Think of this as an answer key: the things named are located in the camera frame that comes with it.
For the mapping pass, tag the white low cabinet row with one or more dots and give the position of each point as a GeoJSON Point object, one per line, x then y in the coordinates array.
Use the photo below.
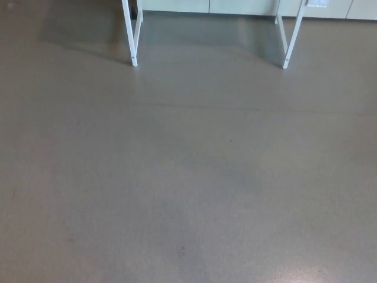
{"type": "Point", "coordinates": [235, 6]}

